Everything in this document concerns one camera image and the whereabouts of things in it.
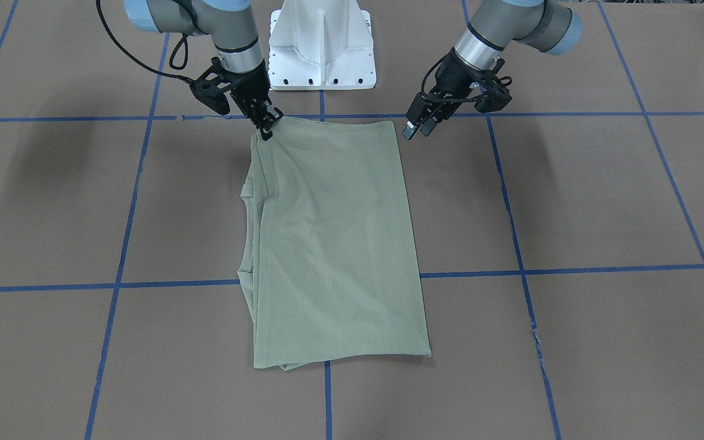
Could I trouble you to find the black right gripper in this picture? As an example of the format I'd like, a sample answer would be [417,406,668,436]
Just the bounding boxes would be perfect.
[189,57,284,142]

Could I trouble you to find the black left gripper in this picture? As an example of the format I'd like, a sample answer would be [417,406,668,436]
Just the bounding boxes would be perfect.
[402,48,512,141]

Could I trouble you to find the olive green long-sleeve shirt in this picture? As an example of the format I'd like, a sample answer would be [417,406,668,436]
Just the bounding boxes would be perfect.
[237,117,432,370]

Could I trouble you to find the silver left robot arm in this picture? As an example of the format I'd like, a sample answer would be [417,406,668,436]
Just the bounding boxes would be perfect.
[402,1,583,140]

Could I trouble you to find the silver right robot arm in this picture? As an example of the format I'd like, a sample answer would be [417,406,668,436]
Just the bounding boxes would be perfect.
[123,1,284,141]

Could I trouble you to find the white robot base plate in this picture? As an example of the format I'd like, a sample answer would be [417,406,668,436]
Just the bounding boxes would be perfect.
[268,1,377,91]

